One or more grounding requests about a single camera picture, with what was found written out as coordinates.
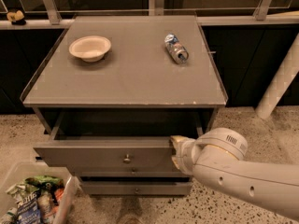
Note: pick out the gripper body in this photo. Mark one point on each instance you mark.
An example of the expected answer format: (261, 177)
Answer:
(189, 154)

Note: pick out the grey top drawer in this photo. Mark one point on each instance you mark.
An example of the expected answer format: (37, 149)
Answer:
(118, 140)

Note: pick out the grey drawer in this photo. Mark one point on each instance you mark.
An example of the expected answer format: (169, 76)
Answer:
(120, 188)
(131, 172)
(118, 140)

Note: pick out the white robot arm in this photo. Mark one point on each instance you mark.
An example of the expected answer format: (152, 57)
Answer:
(216, 160)

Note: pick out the grey drawer cabinet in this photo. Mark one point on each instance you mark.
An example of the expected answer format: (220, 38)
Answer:
(136, 73)

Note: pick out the grey bottom drawer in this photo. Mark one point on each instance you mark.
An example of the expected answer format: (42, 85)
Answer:
(120, 188)

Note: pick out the grey middle drawer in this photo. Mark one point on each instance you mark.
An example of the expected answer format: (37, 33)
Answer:
(131, 172)

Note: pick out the crushed silver blue can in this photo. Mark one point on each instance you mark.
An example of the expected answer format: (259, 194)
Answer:
(176, 50)

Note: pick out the orange snack packet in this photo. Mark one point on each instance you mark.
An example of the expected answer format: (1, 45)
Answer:
(58, 195)

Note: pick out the white paper bowl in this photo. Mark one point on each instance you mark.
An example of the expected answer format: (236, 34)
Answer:
(90, 48)

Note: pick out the green snack bag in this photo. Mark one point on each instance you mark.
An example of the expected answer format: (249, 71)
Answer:
(45, 182)

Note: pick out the clear plastic bin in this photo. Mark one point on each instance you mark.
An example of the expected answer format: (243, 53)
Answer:
(22, 170)

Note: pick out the blue snack bag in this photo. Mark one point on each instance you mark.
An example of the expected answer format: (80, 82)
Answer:
(28, 211)

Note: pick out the metal window railing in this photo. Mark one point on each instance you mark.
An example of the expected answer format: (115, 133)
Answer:
(207, 12)

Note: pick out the small yellow black object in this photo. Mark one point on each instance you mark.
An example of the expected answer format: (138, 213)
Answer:
(16, 18)

